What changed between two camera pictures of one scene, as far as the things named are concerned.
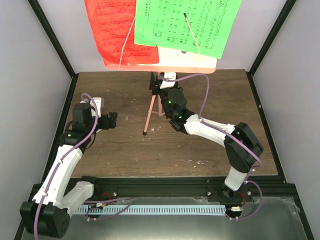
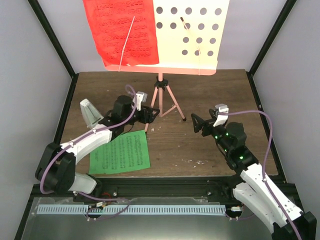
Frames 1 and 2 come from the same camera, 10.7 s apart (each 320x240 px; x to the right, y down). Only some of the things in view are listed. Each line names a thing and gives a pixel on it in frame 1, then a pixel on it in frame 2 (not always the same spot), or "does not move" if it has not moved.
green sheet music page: [201, 27] to [127, 152]
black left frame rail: [59, 129] does not move
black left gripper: [112, 120] to [149, 118]
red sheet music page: [112, 22] does not move
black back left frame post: [38, 10] does not move
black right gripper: [154, 85] to [207, 124]
